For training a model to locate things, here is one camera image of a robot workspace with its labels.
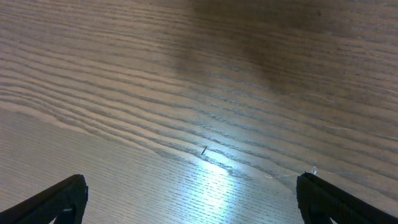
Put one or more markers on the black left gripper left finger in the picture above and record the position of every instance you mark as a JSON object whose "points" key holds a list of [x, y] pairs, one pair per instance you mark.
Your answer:
{"points": [[64, 202]]}

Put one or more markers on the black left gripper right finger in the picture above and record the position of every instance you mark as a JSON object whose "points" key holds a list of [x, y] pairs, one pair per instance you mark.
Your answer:
{"points": [[321, 202]]}

